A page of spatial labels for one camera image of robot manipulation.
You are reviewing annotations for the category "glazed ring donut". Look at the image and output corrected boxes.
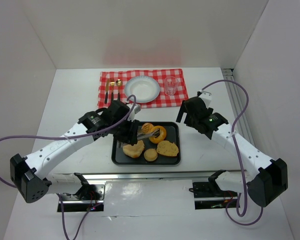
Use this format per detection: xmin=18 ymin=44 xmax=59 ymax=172
xmin=149 ymin=125 xmax=167 ymax=144

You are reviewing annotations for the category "speckled bread slice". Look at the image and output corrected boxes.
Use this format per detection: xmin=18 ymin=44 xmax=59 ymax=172
xmin=156 ymin=140 xmax=179 ymax=157

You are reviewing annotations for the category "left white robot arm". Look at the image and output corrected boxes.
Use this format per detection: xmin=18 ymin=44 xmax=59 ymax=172
xmin=10 ymin=100 xmax=160 ymax=204

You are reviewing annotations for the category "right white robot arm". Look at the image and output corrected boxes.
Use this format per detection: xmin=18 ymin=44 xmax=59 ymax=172
xmin=176 ymin=96 xmax=288 ymax=208

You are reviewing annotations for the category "flat bread with hole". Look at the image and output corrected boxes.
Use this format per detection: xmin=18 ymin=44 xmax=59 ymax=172
xmin=122 ymin=140 xmax=145 ymax=159

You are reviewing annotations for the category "small round bun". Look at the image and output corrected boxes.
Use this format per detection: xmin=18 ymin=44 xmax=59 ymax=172
xmin=141 ymin=122 xmax=154 ymax=134

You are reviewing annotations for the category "black serving tray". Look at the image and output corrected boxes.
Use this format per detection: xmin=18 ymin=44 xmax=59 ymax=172
xmin=111 ymin=121 xmax=181 ymax=166

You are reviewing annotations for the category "red checkered cloth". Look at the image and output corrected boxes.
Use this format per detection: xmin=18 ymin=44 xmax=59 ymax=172
xmin=97 ymin=68 xmax=189 ymax=109

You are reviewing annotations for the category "small round muffin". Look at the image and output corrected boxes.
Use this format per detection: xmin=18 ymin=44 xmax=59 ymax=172
xmin=143 ymin=148 xmax=158 ymax=162

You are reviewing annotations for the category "clear drinking glass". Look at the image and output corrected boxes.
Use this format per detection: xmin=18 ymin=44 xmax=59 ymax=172
xmin=163 ymin=76 xmax=179 ymax=96

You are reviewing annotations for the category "white round plate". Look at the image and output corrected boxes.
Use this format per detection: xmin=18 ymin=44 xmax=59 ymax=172
xmin=124 ymin=75 xmax=161 ymax=104

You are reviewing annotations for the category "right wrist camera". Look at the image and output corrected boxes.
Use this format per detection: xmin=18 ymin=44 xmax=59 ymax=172
xmin=197 ymin=90 xmax=212 ymax=108

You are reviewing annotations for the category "aluminium side rail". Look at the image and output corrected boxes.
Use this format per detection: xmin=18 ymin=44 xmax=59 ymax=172
xmin=221 ymin=68 xmax=255 ymax=146

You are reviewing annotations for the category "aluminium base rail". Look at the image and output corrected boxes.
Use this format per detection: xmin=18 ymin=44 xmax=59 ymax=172
xmin=49 ymin=170 xmax=248 ymax=182

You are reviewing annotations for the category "gold spoon black handle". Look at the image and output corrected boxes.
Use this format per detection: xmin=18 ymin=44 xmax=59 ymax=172
xmin=115 ymin=79 xmax=123 ymax=101

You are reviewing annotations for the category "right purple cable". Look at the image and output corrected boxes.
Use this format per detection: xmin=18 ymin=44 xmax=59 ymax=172
xmin=199 ymin=79 xmax=264 ymax=226

